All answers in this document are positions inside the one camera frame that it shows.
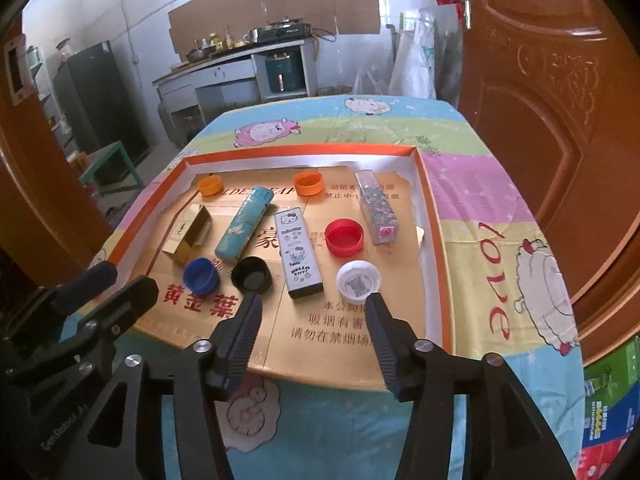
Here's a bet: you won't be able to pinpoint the blue bottle cap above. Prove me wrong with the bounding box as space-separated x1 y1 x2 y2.
182 258 220 296

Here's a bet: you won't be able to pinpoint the black bottle cap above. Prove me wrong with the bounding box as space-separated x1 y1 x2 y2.
231 257 272 294

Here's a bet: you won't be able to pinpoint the white bottle cap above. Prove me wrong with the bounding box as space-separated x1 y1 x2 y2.
335 260 382 304

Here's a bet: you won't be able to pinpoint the teal floral lighter case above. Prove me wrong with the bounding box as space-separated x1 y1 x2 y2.
215 186 274 263

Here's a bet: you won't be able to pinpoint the white hello kitty lighter case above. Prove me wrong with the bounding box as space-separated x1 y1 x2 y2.
274 207 323 299

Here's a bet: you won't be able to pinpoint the red bottle cap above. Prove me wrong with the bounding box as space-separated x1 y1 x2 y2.
324 219 364 258

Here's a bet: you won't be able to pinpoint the orange bottle cap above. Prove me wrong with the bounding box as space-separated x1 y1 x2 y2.
198 174 224 197
294 170 324 197

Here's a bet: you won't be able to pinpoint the clear glitter lighter case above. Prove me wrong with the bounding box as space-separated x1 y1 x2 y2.
355 170 399 245

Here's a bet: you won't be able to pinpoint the green stool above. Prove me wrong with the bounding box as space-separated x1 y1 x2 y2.
79 141 145 195

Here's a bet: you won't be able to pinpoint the cartoon sheep patterned tablecloth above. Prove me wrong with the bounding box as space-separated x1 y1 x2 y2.
98 96 585 479

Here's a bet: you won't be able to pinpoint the orange rimmed cardboard tray box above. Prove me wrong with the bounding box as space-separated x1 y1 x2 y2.
105 144 451 389

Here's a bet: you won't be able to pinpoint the dark grey refrigerator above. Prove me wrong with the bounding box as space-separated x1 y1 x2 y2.
53 41 150 164

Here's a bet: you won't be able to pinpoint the white kitchen counter cabinet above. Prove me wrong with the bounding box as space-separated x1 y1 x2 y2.
153 38 318 140

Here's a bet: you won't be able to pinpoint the colourful cardboard carton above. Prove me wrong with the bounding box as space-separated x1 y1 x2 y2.
576 335 639 479

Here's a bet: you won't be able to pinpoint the dark green air fryer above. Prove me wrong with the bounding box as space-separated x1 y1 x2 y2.
265 51 305 93

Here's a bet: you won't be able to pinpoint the white plastic bags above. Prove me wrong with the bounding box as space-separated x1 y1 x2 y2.
349 4 464 106

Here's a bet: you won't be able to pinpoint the black gas stove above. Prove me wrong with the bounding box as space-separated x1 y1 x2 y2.
256 18 311 44

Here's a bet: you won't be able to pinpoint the brown wooden door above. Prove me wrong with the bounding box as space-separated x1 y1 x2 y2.
459 0 639 362

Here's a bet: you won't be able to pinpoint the cardboard wall sheet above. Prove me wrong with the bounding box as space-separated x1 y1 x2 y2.
168 0 381 56

